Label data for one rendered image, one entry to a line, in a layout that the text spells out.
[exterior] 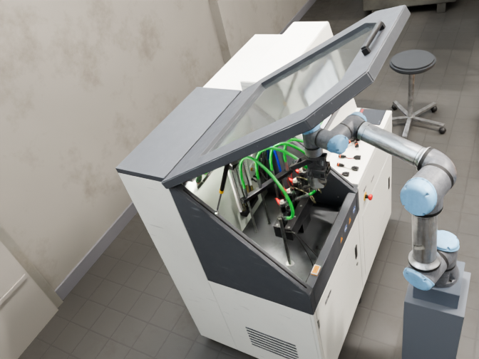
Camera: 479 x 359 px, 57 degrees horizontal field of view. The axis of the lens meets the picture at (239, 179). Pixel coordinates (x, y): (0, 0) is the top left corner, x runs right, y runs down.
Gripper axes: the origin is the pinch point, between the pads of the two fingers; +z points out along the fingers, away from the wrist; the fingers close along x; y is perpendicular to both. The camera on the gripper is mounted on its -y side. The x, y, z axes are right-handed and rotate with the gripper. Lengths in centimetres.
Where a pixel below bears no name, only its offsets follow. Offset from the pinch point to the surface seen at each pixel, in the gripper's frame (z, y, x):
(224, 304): 64, -45, -36
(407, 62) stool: 56, -8, 221
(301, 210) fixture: 26.1, -13.2, 7.9
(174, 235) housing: 13, -59, -36
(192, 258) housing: 29, -54, -36
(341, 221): 29.1, 7.3, 8.7
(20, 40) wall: -52, -207, 32
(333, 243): 29.2, 8.1, -5.2
